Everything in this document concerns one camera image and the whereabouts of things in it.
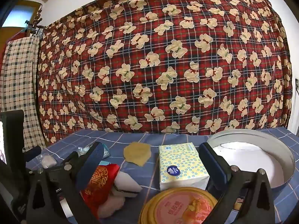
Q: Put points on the pink fluffy puff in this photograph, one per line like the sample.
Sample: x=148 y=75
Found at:
x=48 y=161

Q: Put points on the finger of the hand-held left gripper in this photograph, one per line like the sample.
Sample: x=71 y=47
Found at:
x=32 y=153

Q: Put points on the red embroidered pouch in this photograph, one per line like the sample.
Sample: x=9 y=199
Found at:
x=98 y=186

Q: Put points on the blue plaid tablecloth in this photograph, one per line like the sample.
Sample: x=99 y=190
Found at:
x=144 y=177

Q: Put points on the wooden coat rack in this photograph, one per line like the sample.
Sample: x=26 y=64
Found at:
x=36 y=18

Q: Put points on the tan sponge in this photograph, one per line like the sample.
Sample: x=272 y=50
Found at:
x=137 y=154

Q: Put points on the red plaid bear-print blanket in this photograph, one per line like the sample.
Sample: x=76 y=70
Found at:
x=163 y=63

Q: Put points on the yellow patterned tissue pack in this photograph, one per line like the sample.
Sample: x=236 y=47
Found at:
x=181 y=165

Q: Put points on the beige checked cloth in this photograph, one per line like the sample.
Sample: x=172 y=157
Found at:
x=18 y=86

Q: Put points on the white sponge with black layer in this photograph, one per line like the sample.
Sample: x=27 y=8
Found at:
x=127 y=183

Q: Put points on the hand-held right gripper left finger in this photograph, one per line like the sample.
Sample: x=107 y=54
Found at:
x=94 y=155

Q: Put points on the brown wooden door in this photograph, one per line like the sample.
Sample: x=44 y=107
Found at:
x=8 y=31

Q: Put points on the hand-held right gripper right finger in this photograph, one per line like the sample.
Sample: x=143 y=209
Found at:
x=211 y=162

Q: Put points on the cotton swab pack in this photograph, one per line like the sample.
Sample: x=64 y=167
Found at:
x=83 y=151

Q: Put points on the round metal tin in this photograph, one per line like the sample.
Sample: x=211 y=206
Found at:
x=252 y=158

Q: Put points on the wall socket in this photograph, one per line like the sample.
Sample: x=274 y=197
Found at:
x=297 y=84

